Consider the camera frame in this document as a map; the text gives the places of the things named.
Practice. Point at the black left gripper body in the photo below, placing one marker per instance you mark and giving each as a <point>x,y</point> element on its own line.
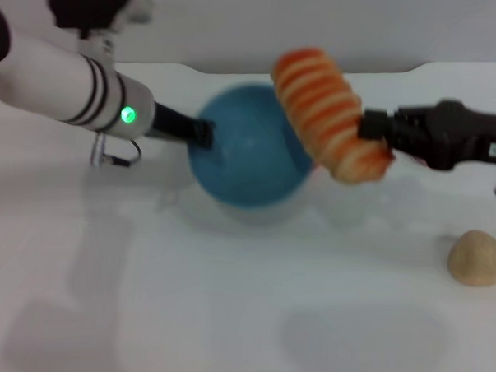
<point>171,123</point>

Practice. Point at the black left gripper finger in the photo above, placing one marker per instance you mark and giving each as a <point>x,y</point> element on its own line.
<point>204,134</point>

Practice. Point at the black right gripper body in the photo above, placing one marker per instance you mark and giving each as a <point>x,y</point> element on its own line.
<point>443,136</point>

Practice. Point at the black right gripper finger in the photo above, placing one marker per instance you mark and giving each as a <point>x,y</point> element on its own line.
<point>375,125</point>

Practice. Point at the blue bowl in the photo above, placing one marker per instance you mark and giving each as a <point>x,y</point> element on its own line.
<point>246,153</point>

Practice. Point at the orange striped long bread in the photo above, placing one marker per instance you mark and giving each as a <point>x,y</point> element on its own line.
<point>327,116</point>

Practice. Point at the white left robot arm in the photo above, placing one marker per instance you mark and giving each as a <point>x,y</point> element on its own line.
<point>50,79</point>

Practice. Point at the beige round bread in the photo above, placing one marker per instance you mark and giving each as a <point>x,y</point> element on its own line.
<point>477,258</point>

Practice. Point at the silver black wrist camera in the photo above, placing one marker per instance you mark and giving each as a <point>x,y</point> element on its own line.
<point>96,11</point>

